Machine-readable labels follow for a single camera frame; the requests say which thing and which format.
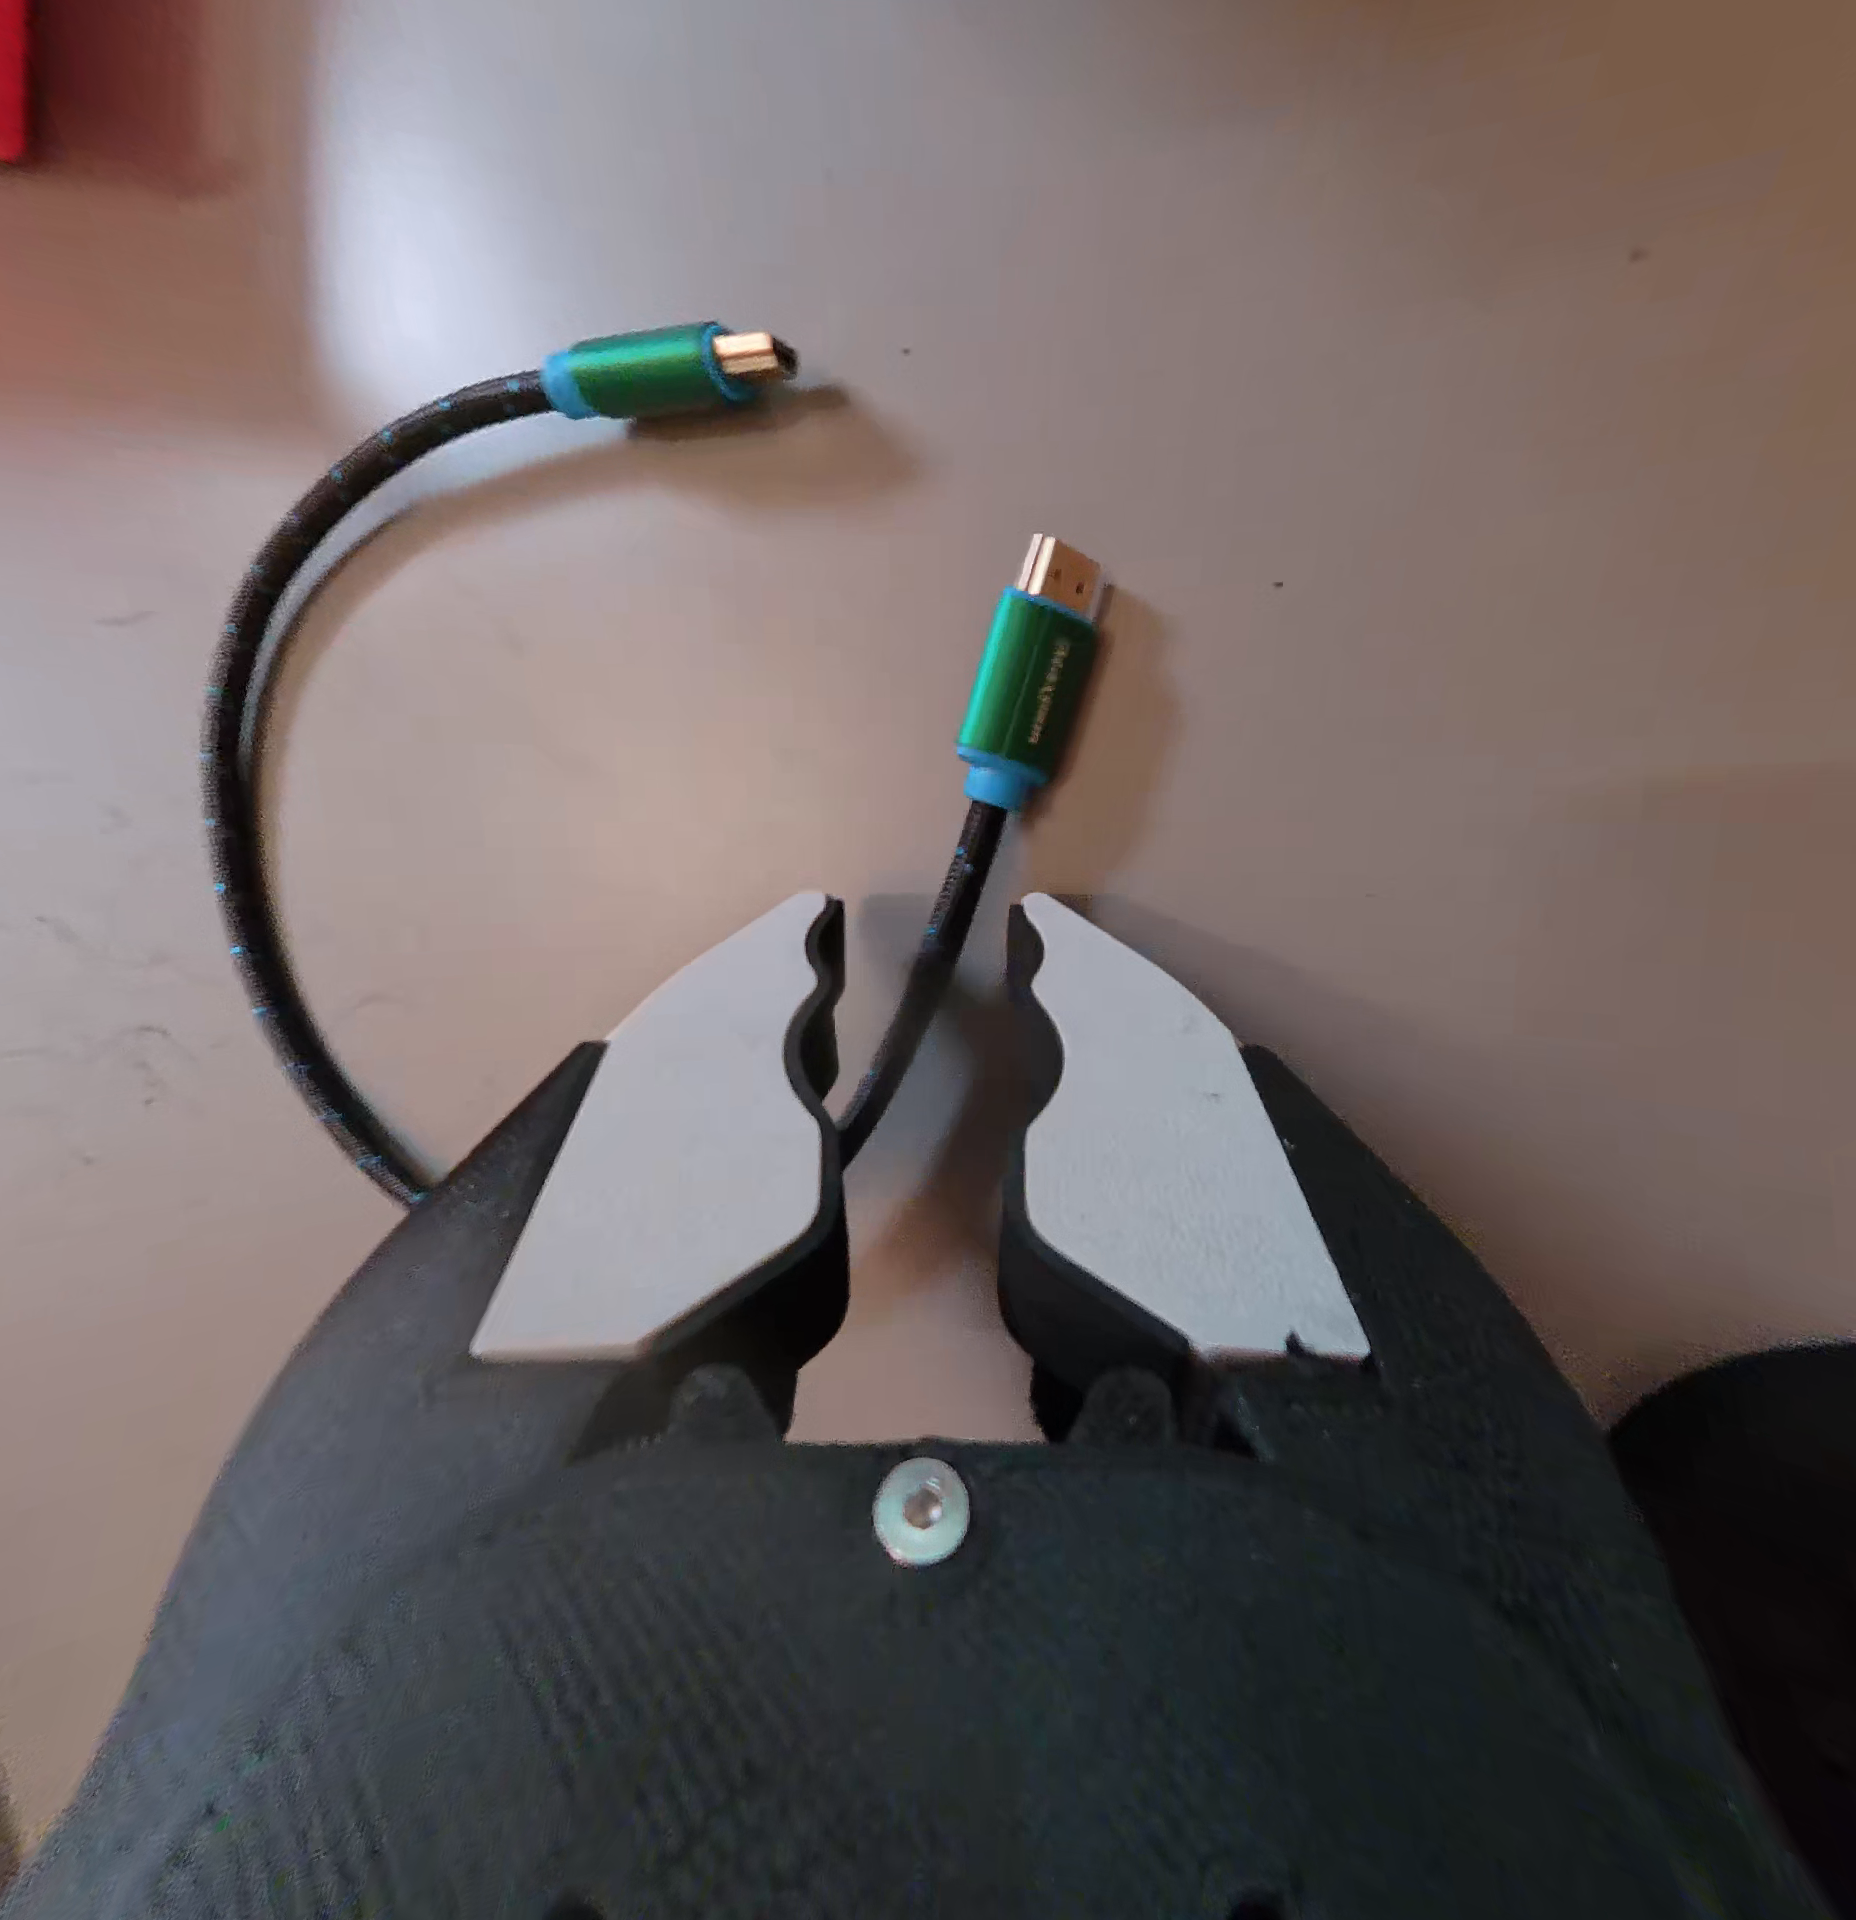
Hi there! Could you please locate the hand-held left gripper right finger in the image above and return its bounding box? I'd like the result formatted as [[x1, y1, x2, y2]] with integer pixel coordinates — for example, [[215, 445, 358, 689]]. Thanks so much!
[[1001, 895, 1375, 1371]]

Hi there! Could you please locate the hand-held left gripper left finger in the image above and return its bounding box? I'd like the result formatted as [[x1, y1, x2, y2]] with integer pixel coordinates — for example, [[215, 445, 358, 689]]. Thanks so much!
[[472, 895, 852, 1360]]

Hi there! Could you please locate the black braided hdmi cable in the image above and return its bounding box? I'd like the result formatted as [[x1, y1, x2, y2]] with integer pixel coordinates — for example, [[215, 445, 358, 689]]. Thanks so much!
[[198, 318, 1118, 1215]]

